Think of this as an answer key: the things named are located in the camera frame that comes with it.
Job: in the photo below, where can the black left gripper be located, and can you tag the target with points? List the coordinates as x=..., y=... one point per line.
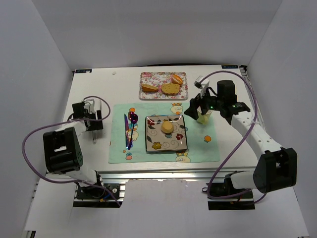
x=98, y=120

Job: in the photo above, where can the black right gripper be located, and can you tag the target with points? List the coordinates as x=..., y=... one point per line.
x=198, y=105

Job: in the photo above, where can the yellow green mug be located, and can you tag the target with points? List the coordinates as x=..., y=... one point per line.
x=203, y=119

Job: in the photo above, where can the round bread roll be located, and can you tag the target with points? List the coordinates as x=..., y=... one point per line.
x=167, y=127

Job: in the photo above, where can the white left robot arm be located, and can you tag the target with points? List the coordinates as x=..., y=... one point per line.
x=62, y=150

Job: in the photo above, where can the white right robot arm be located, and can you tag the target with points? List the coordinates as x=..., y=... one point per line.
x=277, y=166

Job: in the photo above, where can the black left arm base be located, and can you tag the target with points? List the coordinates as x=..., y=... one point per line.
x=91, y=197

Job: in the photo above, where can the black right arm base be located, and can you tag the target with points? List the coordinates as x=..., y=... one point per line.
x=227, y=198

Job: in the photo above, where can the sliced bread piece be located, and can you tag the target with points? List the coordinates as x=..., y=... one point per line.
x=170, y=89

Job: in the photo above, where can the bread wedge slice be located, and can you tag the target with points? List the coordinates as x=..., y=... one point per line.
x=149, y=88

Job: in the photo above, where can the orange striped bun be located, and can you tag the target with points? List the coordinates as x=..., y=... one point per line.
x=175, y=79

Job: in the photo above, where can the iridescent knife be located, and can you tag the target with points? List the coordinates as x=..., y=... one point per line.
x=126, y=130

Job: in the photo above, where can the green placemat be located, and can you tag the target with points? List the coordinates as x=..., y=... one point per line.
x=201, y=139

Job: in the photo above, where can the iridescent purple spoon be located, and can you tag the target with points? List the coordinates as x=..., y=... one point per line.
x=132, y=120

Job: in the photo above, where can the square floral plate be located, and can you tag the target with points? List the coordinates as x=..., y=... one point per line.
x=158, y=142

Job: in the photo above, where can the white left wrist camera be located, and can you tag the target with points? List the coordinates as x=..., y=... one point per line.
x=89, y=106

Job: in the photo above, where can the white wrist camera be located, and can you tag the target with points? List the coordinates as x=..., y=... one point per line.
x=202, y=85
x=89, y=106

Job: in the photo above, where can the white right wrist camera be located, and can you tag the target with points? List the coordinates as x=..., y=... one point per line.
x=202, y=85

